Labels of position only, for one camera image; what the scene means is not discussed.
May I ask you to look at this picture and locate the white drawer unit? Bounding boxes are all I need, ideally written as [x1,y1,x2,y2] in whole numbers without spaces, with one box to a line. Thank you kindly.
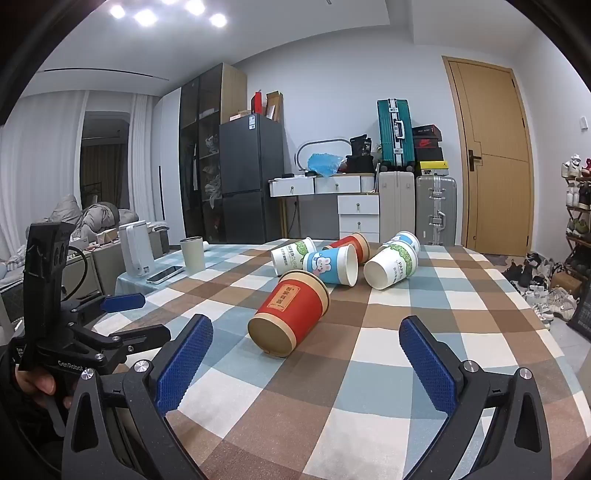
[337,194,380,243]

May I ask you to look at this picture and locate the white green paper cup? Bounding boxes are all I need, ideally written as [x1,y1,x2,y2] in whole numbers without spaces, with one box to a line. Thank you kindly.
[270,237,317,277]
[363,241,419,291]

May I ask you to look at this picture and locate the dark glass door cabinet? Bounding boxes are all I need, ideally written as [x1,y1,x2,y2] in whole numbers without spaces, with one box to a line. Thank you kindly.
[179,62,248,246]

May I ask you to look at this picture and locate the checked tablecloth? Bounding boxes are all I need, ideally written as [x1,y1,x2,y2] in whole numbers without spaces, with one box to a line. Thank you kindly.
[113,237,591,480]

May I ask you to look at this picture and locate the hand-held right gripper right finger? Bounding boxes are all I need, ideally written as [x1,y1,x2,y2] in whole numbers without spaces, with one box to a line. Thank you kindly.
[398,316,544,480]

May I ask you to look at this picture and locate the white wardrobe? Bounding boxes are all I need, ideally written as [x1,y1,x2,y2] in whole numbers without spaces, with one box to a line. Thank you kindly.
[154,87,184,248]

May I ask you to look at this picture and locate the yellow black shoe box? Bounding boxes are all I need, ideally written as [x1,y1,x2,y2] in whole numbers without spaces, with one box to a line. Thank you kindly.
[416,160,450,177]

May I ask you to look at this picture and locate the brown cardboard box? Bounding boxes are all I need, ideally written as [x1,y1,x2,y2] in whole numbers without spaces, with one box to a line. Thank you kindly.
[264,90,284,122]

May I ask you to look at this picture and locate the blue rabbit paper cup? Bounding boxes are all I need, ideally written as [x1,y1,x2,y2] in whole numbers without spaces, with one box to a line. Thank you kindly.
[302,244,360,287]

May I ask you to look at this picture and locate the shoe rack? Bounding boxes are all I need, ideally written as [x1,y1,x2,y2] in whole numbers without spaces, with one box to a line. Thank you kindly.
[560,154,591,278]

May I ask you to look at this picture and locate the beige tumbler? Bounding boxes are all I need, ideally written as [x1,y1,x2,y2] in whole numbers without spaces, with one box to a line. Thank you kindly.
[180,236,206,278]

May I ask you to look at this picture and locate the wooden door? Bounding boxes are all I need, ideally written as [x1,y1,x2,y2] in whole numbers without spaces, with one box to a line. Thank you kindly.
[441,55,537,258]

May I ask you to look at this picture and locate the white oval ring mirror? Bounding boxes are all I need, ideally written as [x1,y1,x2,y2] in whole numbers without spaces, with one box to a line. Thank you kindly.
[295,137,352,175]

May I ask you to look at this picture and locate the ceiling light fixture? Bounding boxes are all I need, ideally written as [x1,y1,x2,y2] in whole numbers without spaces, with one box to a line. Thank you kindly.
[107,0,230,29]

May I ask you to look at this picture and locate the teal suitcase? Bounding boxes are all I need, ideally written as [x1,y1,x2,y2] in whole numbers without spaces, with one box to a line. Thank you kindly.
[376,98,415,173]

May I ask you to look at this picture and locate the white desk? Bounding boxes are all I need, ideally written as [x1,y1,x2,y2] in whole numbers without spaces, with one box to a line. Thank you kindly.
[269,172,378,200]

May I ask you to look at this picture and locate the beige suitcase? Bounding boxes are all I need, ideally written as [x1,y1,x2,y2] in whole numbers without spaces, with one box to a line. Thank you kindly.
[378,171,417,244]

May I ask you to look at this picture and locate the silver suitcase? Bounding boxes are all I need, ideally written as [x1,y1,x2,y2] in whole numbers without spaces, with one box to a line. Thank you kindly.
[415,174,458,247]

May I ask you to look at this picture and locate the blue plastic bag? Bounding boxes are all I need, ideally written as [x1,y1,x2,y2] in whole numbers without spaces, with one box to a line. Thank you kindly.
[307,152,345,179]

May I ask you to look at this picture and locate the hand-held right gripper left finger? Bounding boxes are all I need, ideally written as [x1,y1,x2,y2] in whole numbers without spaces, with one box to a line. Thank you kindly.
[61,314,214,480]

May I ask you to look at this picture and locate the black cable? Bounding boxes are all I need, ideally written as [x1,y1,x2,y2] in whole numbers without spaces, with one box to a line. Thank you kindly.
[67,246,89,302]

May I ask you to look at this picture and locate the red paper cup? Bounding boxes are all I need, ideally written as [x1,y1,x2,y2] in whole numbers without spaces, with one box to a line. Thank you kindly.
[322,232,371,264]
[247,270,331,359]

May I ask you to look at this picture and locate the white tabletop appliance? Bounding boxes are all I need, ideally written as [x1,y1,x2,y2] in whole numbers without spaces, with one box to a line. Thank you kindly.
[119,220,156,279]

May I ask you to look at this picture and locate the white sheer curtain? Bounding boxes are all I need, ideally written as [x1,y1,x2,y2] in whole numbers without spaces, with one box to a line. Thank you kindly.
[0,90,89,261]
[127,95,162,223]

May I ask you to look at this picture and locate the person's left hand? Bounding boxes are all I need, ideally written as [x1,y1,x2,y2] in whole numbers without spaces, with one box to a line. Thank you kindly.
[14,369,75,412]

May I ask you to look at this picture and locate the smartphone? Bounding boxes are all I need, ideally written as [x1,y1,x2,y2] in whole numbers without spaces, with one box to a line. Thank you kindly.
[146,265,185,284]

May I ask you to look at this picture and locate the group of shoes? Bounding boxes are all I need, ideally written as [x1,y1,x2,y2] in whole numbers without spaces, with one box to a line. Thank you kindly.
[501,251,581,326]

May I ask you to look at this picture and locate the black floor bag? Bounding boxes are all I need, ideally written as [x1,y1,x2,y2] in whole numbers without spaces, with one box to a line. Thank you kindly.
[567,281,591,343]

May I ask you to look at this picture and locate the dark grey refrigerator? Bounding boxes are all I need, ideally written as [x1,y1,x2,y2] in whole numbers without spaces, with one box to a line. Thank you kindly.
[218,113,285,245]

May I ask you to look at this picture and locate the white blue paper cup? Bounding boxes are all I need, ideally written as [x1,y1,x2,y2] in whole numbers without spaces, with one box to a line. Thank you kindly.
[379,231,421,255]

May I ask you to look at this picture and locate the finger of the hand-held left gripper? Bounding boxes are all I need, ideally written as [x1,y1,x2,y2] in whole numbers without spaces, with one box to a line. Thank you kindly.
[61,292,147,320]
[87,324,172,352]

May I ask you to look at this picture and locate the grey box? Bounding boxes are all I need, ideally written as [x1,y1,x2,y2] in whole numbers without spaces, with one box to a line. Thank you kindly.
[60,251,117,297]

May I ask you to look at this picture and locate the small cardboard box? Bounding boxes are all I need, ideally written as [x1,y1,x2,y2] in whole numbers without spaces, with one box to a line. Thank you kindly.
[551,272,578,296]

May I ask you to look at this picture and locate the grey padded bedding pile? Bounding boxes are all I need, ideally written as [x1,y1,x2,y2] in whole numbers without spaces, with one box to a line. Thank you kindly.
[44,194,140,241]

